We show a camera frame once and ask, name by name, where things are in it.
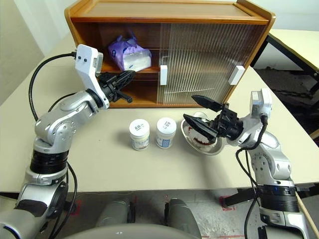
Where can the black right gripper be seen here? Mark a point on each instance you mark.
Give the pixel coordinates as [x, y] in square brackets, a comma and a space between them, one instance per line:
[228, 124]

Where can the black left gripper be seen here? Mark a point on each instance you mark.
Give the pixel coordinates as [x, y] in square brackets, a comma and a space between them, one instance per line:
[109, 85]

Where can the round metal bowl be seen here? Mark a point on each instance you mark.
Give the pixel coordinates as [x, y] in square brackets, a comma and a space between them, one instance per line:
[216, 148]

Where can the white bottle blue patterned label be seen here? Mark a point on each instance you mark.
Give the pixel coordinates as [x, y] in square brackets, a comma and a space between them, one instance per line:
[166, 134]

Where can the white bottle orange printed label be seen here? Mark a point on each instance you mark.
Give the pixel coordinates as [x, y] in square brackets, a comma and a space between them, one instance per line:
[140, 135]

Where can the ribbed clear sliding door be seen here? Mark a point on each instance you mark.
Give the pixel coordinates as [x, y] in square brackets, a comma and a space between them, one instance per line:
[219, 49]
[189, 62]

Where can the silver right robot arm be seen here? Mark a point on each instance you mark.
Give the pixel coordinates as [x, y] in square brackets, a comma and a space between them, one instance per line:
[271, 159]

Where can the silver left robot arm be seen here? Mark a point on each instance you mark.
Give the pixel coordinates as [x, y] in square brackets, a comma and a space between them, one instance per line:
[59, 124]

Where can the wooden cabinet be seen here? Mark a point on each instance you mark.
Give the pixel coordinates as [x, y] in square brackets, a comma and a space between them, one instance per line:
[164, 12]

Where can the purple tissue pack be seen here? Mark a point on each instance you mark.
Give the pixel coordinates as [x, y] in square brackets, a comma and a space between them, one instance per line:
[129, 56]

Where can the black table leg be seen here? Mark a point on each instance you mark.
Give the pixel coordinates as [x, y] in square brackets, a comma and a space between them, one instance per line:
[241, 196]

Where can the grey rounded right robot leg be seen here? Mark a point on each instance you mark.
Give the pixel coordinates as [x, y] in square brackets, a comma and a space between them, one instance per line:
[182, 216]

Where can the grey rounded robot leg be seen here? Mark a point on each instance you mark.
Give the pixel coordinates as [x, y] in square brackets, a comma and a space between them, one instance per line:
[113, 214]
[182, 216]

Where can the grey rounded left robot leg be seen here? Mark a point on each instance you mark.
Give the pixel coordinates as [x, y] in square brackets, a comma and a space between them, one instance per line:
[113, 214]

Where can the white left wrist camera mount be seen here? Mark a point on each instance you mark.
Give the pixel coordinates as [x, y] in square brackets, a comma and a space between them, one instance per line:
[86, 62]

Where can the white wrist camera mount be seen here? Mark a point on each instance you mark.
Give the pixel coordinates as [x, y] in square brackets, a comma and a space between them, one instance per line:
[86, 62]
[261, 102]

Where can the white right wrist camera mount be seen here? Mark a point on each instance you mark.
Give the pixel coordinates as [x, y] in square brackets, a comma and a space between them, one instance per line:
[261, 102]

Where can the beige table with black frame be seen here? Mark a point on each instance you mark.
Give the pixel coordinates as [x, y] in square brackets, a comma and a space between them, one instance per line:
[294, 42]

